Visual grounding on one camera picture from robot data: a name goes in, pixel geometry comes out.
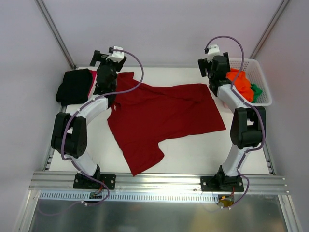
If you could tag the folded black t shirt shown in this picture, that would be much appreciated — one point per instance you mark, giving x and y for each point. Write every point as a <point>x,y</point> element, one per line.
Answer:
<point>75,87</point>

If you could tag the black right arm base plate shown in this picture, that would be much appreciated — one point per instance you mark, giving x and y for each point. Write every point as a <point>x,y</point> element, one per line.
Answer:
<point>221,184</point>

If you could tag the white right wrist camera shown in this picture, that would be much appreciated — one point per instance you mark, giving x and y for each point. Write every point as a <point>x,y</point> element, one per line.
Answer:
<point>211,51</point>

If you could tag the white plastic basket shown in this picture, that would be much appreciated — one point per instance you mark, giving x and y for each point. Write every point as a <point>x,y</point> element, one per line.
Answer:
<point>253,82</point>

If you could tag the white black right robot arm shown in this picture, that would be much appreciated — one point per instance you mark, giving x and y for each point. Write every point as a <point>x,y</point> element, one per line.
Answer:
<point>247,131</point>

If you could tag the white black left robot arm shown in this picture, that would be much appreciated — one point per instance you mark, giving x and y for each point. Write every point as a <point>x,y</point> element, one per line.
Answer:
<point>69,136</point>

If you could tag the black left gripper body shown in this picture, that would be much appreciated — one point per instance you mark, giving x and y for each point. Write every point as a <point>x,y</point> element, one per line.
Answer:
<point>97,58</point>

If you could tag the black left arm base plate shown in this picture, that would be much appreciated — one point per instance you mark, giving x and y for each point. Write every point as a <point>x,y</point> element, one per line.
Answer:
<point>83,182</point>

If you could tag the aluminium corner post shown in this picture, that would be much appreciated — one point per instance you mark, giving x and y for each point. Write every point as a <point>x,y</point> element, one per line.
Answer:
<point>55,32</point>
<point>269,28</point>

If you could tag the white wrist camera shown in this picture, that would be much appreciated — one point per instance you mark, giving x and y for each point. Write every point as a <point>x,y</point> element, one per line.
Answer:
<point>211,51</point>
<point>116,54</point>

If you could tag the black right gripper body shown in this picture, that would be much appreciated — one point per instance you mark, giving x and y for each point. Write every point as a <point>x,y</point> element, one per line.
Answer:
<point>202,66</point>

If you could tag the aluminium front mounting rail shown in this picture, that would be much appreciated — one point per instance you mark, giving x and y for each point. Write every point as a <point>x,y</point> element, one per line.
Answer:
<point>160,183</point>

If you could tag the aluminium left corner post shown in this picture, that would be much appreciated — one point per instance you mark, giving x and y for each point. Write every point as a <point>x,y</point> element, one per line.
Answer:
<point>55,32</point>

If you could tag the aluminium right table rail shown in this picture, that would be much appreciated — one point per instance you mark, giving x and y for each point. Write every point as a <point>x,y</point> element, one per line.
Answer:
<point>261,162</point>

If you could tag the orange t shirt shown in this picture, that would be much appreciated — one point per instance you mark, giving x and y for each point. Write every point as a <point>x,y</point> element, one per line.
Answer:
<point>242,84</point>

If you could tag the folded pink t shirt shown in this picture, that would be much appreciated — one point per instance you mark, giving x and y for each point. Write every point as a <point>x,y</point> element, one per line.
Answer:
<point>94,75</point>

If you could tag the aluminium right corner post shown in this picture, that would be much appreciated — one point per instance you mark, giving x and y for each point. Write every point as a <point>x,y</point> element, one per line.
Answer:
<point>269,28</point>

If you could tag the green t shirt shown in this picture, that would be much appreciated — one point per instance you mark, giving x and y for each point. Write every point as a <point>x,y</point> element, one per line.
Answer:
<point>256,92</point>

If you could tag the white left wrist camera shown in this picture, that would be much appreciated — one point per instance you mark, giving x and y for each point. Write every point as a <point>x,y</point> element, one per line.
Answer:
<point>116,54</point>

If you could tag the white slotted cable duct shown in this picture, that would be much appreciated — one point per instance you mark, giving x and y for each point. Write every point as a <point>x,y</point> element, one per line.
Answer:
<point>129,197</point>

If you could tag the dark red t shirt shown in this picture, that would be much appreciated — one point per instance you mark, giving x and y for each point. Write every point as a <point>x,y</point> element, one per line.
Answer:
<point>142,116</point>

